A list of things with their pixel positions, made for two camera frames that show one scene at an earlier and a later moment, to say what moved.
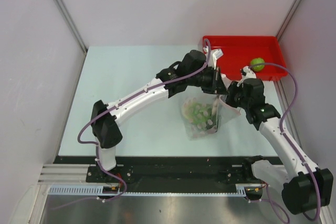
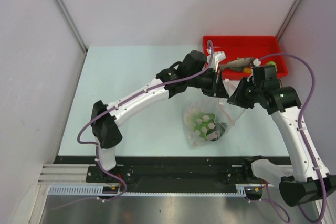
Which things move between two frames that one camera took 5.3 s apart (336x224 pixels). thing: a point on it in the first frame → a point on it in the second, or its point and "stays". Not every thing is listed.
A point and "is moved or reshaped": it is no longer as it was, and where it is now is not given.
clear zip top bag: [203, 115] is moved or reshaped
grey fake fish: [215, 105] → [237, 64]
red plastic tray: [238, 51] stays
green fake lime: [256, 61] → [272, 63]
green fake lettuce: [202, 115] → [207, 126]
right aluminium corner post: [295, 4] stays
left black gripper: [216, 85] stays
